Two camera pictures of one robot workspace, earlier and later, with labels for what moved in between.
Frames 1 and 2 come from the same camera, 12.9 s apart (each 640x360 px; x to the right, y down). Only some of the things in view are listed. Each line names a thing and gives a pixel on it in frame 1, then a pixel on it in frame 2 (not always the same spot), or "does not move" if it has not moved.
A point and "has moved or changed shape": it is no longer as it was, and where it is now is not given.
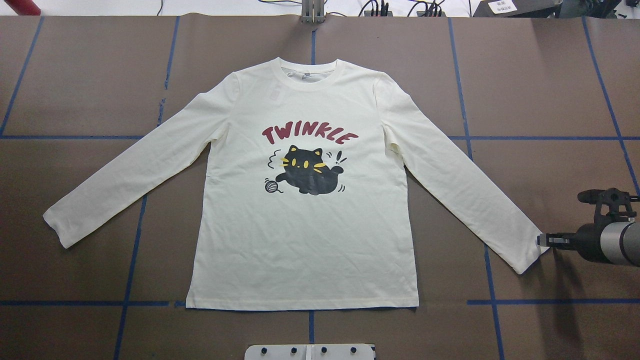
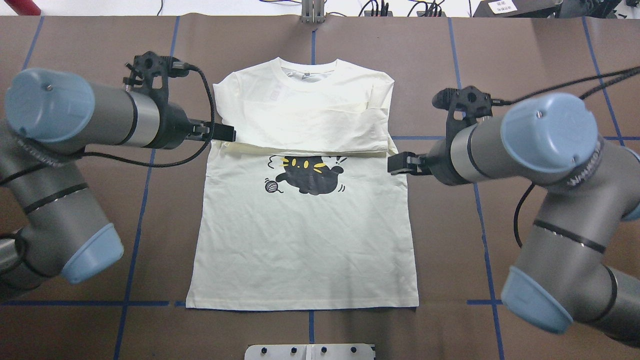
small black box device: x=518 y=8 does not move
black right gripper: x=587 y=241 -> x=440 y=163
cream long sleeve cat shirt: x=303 y=198 has moved or changed shape
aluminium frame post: x=312 y=11 does not move
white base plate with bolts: x=355 y=351 does not move
